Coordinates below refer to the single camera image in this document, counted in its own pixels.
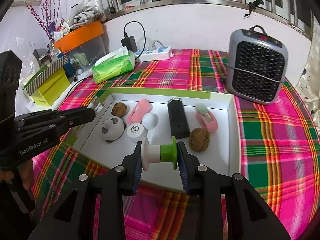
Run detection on black charger with cable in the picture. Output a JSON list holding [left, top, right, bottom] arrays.
[[121, 21, 146, 52]]

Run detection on plaid tablecloth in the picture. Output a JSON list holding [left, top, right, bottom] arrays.
[[32, 49, 320, 240]]

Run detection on black rectangular device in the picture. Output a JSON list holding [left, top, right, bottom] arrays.
[[167, 97, 190, 139]]

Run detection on white panda gadget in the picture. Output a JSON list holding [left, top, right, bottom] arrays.
[[100, 117, 125, 143]]

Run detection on green white spool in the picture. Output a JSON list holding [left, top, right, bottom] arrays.
[[141, 135, 179, 172]]

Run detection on striped gift box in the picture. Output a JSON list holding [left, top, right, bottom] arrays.
[[22, 55, 69, 97]]

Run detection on green tissue pack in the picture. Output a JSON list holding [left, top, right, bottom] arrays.
[[92, 46, 137, 84]]

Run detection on stack of printed cards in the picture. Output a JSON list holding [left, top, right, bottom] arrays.
[[49, 20, 72, 45]]

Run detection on black hook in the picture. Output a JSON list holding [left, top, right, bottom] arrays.
[[244, 0, 265, 18]]

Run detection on brown walnut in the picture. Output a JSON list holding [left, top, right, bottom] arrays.
[[189, 127, 210, 152], [112, 102, 128, 117]]

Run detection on steel window grille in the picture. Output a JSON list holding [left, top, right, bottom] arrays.
[[87, 0, 315, 40]]

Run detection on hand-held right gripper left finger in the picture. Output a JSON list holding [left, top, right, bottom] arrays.
[[29, 142, 143, 240]]

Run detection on pile of gloves and bags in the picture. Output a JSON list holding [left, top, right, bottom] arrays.
[[69, 0, 107, 27]]

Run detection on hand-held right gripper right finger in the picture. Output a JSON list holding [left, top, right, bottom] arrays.
[[176, 141, 292, 240]]

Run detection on white power strip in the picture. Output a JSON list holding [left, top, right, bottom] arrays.
[[135, 40, 173, 62]]

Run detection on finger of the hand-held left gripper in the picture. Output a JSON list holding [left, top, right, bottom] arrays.
[[17, 121, 84, 145], [14, 107, 96, 130]]

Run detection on person's left hand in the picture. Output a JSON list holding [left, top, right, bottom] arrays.
[[22, 159, 35, 192]]

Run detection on grey fan heater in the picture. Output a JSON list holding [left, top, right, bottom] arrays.
[[221, 25, 289, 105]]

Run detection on orange lidded storage box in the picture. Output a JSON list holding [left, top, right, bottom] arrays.
[[54, 21, 108, 68]]

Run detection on cream patterned curtain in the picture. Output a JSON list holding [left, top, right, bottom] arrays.
[[297, 12, 320, 120]]

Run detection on green white cardboard box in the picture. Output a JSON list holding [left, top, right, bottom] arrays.
[[67, 87, 242, 195]]

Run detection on purple flower branches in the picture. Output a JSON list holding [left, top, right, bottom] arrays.
[[25, 0, 68, 43]]

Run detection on pink teal cable winder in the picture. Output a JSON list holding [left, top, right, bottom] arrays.
[[196, 102, 218, 132]]

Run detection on white round cap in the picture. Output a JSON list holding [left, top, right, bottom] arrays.
[[126, 123, 147, 144]]

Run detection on yellow-green cardboard box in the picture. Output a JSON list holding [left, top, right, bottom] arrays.
[[31, 69, 70, 107]]

